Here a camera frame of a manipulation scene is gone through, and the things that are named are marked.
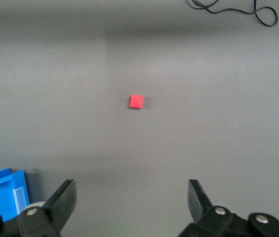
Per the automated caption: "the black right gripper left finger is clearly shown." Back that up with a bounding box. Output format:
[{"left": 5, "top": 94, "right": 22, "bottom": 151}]
[{"left": 0, "top": 179, "right": 77, "bottom": 237}]

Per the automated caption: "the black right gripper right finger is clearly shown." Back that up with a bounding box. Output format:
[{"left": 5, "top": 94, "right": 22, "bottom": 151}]
[{"left": 177, "top": 179, "right": 279, "bottom": 237}]

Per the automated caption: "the red cube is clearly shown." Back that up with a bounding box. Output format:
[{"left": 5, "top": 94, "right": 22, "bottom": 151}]
[{"left": 129, "top": 94, "right": 145, "bottom": 109}]

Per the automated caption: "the thin black cable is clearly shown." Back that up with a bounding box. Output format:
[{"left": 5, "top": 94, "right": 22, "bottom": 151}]
[{"left": 185, "top": 0, "right": 278, "bottom": 27}]

